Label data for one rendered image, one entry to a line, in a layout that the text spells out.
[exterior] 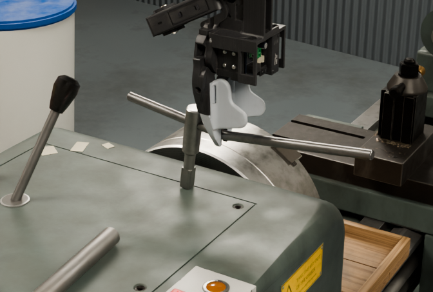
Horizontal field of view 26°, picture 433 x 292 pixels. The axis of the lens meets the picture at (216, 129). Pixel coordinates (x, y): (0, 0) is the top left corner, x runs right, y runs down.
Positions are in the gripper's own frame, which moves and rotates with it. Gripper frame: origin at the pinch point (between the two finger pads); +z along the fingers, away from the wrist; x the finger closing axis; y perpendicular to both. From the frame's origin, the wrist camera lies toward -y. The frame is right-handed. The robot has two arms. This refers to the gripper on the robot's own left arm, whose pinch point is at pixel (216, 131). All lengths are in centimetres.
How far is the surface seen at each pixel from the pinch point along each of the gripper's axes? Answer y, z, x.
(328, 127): -23, 37, 85
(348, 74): -132, 134, 355
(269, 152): -4.2, 12.8, 21.9
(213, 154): -9.0, 11.0, 13.9
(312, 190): 1.7, 18.8, 24.8
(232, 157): -6.8, 11.6, 15.4
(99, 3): -330, 133, 390
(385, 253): 3, 46, 56
